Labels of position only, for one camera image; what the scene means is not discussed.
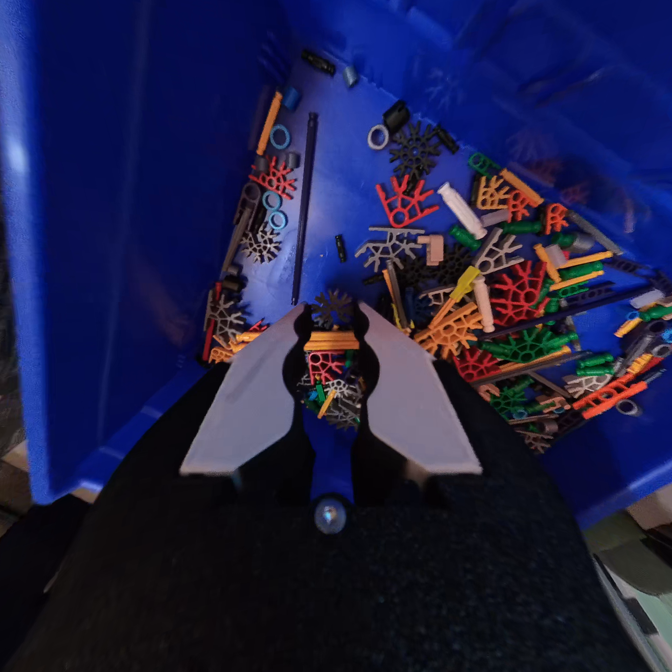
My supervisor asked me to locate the pale green sheet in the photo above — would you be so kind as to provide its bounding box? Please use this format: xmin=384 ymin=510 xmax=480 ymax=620
xmin=590 ymin=512 xmax=672 ymax=672

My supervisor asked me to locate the white rod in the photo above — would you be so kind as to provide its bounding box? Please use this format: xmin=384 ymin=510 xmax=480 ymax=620
xmin=437 ymin=182 xmax=487 ymax=239

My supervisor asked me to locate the long dark blue rod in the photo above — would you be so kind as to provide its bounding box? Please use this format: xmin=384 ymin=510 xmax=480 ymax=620
xmin=291 ymin=112 xmax=319 ymax=306

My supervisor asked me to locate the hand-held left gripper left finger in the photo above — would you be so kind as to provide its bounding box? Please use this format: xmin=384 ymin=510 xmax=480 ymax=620
xmin=178 ymin=302 xmax=313 ymax=476

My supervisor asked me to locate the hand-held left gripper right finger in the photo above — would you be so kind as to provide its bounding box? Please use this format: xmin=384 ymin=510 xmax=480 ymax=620
xmin=353 ymin=301 xmax=484 ymax=475

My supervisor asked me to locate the short orange rod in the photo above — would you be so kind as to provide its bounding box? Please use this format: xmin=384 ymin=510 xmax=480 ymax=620
xmin=255 ymin=91 xmax=284 ymax=156

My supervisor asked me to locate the black snowflake connector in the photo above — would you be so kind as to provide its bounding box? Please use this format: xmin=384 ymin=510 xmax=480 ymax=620
xmin=390 ymin=121 xmax=442 ymax=179

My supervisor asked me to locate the red half-round connector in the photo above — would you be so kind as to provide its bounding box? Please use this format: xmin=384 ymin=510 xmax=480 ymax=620
xmin=249 ymin=156 xmax=298 ymax=200

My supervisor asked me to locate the pile of colourful construction toy pieces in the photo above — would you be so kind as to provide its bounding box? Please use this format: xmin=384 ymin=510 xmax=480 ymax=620
xmin=202 ymin=152 xmax=672 ymax=455

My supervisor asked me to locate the blue plastic storage bin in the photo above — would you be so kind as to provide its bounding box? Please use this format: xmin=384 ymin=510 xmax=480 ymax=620
xmin=0 ymin=0 xmax=672 ymax=531

